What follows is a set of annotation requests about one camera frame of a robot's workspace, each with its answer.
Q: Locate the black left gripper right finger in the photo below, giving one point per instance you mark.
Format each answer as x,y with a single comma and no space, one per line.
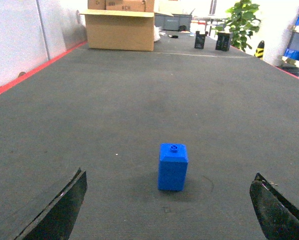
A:
277,217

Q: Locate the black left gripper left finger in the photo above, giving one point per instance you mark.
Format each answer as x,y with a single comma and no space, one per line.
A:
56,221

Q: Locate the blue rectangular plastic part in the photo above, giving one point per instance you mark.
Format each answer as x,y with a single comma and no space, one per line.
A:
172,167

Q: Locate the yellow black traffic cone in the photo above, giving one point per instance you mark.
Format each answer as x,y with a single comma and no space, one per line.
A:
259,52

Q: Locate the right black battery box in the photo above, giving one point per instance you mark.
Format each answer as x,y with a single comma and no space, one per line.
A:
224,40

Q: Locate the black battery box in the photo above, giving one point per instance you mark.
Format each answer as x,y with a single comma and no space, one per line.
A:
224,40
200,39

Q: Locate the large open cardboard box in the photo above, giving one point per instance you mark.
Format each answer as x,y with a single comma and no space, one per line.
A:
119,30

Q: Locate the left black battery box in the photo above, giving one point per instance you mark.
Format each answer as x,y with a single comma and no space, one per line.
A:
200,39

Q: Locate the green potted plant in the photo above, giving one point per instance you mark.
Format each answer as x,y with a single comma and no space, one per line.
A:
242,22

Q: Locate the white plastic bag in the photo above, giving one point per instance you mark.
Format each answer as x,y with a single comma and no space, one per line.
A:
158,32

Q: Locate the small cardboard box top left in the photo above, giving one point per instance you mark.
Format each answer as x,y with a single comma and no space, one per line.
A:
96,4

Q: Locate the grey plastic crate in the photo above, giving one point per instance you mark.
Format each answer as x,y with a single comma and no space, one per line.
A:
176,22

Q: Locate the cardboard box marked H3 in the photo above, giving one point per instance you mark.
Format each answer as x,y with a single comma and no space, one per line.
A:
130,5

